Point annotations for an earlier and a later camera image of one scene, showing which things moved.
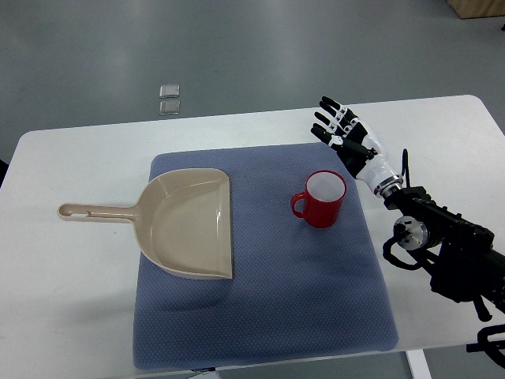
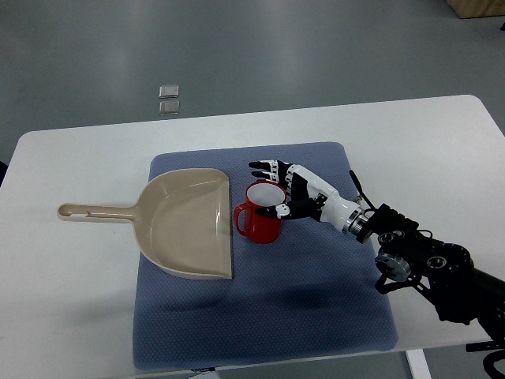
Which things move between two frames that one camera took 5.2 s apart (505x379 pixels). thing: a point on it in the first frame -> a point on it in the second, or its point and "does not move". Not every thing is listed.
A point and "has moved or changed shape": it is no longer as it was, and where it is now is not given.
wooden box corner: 472,9 does not move
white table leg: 418,364 does not move
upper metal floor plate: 169,91 does not move
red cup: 321,201 has moved or changed shape
